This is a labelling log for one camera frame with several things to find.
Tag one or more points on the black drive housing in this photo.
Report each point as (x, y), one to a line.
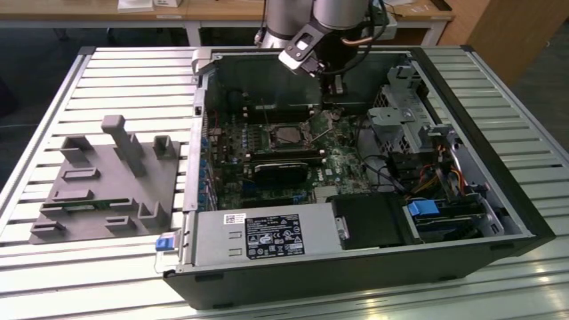
(373, 220)

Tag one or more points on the small white box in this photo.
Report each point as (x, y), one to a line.
(167, 3)

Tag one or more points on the silver square CPU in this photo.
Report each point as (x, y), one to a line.
(287, 134)

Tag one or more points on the silver chip heat sink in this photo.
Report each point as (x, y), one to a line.
(325, 193)

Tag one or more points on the black open PC case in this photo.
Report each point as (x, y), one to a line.
(311, 286)

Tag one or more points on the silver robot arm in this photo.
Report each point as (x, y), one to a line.
(289, 16)

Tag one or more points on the blue case latch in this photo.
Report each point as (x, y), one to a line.
(164, 242)

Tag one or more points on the black RAM slot bank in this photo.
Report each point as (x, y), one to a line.
(276, 113)
(284, 156)

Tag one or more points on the black hard disk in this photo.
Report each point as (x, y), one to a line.
(449, 230)

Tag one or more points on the metal drive cage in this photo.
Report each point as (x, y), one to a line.
(391, 116)

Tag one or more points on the blue disk carrier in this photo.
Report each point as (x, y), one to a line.
(423, 208)

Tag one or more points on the gray parts rack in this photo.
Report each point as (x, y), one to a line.
(101, 186)

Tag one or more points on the wooden cabinet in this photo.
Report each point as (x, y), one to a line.
(510, 33)

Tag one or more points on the wooden desk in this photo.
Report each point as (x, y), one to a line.
(88, 15)

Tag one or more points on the gray power supply unit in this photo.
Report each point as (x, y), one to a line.
(213, 240)

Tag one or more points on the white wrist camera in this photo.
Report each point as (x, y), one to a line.
(300, 46)

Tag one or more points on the CPU socket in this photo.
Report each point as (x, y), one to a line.
(289, 146)

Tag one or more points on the green motherboard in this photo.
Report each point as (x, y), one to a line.
(337, 166)

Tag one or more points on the black graphics card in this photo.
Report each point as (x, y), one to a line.
(280, 171)

